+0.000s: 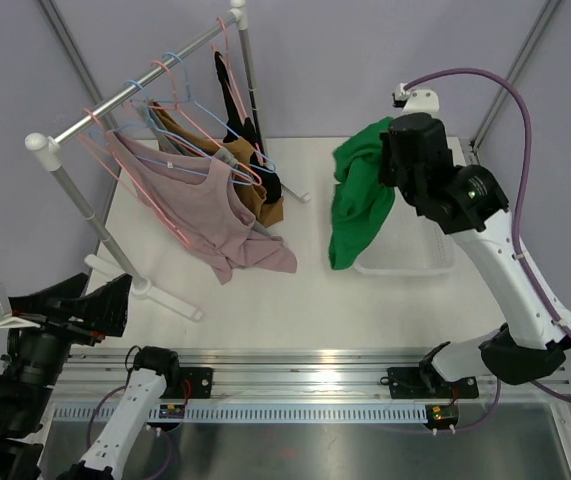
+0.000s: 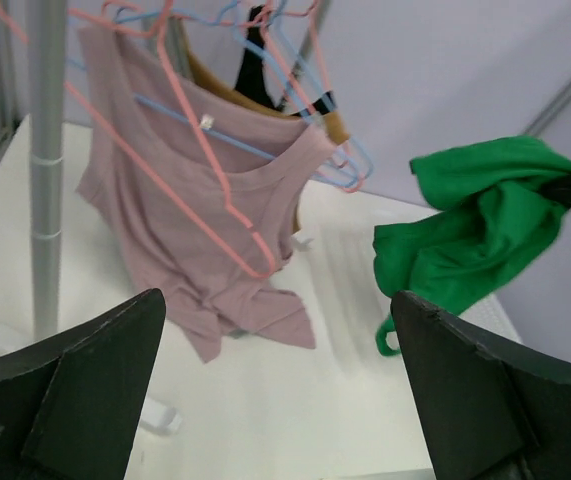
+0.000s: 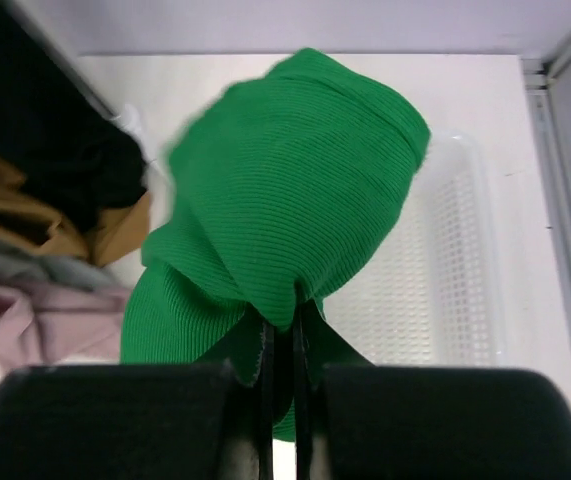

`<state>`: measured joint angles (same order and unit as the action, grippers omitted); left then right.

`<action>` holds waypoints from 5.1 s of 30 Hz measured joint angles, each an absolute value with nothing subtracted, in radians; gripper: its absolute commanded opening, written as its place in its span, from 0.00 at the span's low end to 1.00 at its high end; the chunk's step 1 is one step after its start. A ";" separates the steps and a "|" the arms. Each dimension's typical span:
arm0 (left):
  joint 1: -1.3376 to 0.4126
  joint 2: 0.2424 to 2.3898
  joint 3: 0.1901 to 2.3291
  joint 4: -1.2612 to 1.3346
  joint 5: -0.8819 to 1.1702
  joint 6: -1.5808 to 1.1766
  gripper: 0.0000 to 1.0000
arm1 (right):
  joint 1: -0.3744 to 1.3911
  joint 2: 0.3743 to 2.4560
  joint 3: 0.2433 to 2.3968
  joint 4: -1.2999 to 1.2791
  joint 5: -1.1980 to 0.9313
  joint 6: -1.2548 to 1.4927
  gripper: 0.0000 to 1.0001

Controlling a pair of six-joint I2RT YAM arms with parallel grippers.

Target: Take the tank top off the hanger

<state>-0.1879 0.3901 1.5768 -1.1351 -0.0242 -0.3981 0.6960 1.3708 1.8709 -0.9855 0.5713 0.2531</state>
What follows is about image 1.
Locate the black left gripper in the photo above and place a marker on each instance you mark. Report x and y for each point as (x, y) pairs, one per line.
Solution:
(104, 309)

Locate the mauve pink tank top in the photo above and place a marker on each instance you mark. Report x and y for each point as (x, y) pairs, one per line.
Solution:
(206, 209)

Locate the green tank top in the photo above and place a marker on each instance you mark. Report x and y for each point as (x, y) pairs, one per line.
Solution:
(360, 203)

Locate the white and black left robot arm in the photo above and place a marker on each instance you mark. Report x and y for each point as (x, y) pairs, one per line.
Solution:
(32, 365)

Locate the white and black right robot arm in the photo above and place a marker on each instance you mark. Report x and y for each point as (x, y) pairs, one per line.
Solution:
(469, 206)

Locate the grey tank top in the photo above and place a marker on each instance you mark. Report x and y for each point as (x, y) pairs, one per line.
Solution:
(230, 160)

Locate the brown tank top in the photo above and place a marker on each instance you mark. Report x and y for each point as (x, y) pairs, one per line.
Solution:
(264, 200)

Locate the black tank top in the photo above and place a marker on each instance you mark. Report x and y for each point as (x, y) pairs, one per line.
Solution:
(270, 180)

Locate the pink hanger under black top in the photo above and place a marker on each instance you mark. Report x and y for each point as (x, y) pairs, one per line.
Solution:
(238, 124)

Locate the metal clothes rack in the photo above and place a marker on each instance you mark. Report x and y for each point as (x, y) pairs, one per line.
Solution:
(46, 148)

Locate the white plastic basket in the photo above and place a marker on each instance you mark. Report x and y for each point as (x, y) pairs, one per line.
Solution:
(400, 244)

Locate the white slotted cable duct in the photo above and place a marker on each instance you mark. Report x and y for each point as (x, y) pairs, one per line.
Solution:
(257, 413)

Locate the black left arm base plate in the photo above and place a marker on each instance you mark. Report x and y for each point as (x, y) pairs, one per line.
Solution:
(196, 382)

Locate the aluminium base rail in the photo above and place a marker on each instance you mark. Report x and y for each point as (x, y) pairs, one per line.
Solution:
(271, 376)

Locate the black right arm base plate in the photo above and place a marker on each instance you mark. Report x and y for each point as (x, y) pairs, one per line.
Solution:
(405, 383)

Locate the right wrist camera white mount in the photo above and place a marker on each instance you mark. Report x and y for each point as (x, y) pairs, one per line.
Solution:
(416, 100)

